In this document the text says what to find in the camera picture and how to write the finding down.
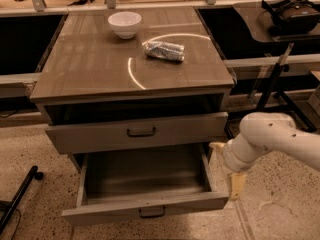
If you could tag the silver foil snack bag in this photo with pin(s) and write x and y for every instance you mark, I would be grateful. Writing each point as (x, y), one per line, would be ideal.
(165, 50)

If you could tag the grey drawer cabinet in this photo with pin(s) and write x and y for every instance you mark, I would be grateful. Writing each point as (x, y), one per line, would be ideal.
(93, 76)

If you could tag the grey top drawer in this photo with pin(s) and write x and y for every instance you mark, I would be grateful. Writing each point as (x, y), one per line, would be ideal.
(132, 134)

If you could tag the dark side table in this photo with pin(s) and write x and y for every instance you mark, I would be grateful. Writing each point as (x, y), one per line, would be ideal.
(263, 30)

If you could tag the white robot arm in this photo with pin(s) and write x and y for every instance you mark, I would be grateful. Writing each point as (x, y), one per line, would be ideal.
(261, 133)

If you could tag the white bowl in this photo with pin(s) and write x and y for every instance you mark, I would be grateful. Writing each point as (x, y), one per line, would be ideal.
(125, 24)

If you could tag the black stand leg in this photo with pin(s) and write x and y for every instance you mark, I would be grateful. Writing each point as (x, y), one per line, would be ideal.
(7, 208)

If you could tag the grey drawer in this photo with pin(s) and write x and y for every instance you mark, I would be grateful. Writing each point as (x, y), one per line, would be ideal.
(144, 183)
(132, 134)

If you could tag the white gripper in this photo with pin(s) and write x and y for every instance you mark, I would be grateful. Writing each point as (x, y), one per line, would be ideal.
(230, 158)

